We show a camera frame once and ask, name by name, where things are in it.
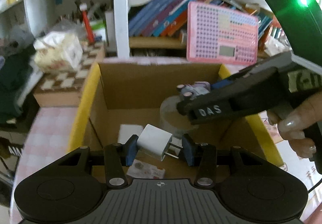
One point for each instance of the red white pen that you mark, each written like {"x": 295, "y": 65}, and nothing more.
{"x": 83, "y": 9}

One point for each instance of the white tissue pack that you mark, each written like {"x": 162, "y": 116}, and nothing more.
{"x": 57, "y": 51}

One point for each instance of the pink toy learning tablet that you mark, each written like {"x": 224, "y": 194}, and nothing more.
{"x": 217, "y": 34}

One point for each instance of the pile of clothes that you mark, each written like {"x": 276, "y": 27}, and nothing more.
{"x": 17, "y": 51}

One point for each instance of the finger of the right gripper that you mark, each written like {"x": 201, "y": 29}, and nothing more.
{"x": 222, "y": 83}
{"x": 201, "y": 109}

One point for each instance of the checkered board box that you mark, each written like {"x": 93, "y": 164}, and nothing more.
{"x": 65, "y": 88}

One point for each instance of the small staples box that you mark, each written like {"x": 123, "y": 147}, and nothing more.
{"x": 142, "y": 170}

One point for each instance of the yellow cardboard box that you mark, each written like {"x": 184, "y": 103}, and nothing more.
{"x": 135, "y": 93}

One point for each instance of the row of blue books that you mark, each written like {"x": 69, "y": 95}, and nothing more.
{"x": 152, "y": 18}

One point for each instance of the white charger block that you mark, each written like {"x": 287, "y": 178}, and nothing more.
{"x": 126, "y": 131}

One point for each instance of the grey toy robot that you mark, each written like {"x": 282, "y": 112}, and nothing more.
{"x": 190, "y": 92}

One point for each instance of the clear plastic round container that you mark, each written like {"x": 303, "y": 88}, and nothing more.
{"x": 173, "y": 122}

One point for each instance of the white plug adapter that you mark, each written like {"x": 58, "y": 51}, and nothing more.
{"x": 158, "y": 143}

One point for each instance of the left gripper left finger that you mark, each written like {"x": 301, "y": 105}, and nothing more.
{"x": 117, "y": 156}

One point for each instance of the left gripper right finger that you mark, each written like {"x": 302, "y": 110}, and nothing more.
{"x": 203, "y": 158}

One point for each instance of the person's right hand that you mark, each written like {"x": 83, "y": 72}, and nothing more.
{"x": 292, "y": 127}

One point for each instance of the pink cartoon desk mat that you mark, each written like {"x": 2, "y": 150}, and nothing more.
{"x": 49, "y": 135}

